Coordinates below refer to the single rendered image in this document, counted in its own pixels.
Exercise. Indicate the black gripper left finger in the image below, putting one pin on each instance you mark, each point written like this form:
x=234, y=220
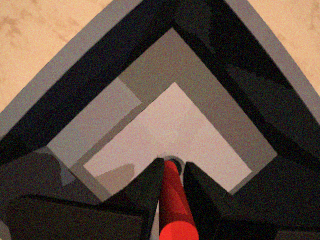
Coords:
x=126, y=215

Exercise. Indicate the red peg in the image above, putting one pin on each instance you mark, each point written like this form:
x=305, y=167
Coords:
x=175, y=218

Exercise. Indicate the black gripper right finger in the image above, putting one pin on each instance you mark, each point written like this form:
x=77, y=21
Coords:
x=220, y=216

